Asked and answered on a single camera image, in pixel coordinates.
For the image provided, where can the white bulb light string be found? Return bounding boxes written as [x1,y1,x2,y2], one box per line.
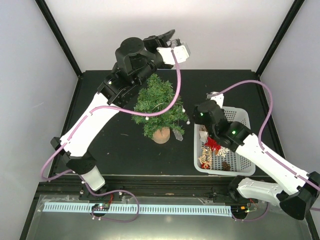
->
[144,99,191,126]

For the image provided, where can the white perforated plastic basket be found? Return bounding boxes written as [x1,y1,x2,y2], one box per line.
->
[193,100,256,177]

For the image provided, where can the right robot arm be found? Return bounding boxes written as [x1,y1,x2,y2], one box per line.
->
[192,100,320,220]

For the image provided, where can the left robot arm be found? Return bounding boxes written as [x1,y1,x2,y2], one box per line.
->
[50,29,181,200]

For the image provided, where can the small green christmas tree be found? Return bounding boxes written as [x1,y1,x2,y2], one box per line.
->
[132,74,189,139]

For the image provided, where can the round wooden tree base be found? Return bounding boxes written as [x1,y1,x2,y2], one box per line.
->
[152,127,171,144]

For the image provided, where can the gold merry christmas sign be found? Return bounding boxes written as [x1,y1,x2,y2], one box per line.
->
[198,147,213,170]

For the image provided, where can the red star ornament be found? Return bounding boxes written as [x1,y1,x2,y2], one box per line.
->
[205,136,221,155]

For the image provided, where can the white snowflake ornament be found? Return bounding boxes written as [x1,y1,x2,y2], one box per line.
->
[216,147,230,158]

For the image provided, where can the brown pine cone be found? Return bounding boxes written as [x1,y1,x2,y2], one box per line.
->
[221,161,231,172]

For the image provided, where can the left controller circuit board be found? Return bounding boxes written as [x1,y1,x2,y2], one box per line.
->
[91,203,110,212]

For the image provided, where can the controller circuit board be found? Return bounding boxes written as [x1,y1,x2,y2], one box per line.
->
[231,203,258,213]
[91,203,110,212]

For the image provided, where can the right controller circuit board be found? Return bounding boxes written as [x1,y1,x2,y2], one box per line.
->
[231,203,258,213]

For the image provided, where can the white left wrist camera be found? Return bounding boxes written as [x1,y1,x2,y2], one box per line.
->
[156,42,190,65]

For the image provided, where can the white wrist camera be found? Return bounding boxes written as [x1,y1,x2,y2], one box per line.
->
[156,42,190,65]
[206,91,224,108]

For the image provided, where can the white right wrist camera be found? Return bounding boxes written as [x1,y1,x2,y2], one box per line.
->
[206,91,224,108]

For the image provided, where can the left black frame post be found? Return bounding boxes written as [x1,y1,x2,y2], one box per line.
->
[35,0,82,77]

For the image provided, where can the black frame post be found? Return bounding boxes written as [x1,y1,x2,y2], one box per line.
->
[255,0,305,78]
[35,0,82,77]

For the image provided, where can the right black frame post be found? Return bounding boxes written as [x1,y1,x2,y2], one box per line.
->
[255,0,305,78]

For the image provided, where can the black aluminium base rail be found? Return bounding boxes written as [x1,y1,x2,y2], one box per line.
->
[36,175,259,205]

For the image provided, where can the white slotted cable duct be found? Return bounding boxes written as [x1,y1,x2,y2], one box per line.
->
[42,202,232,217]

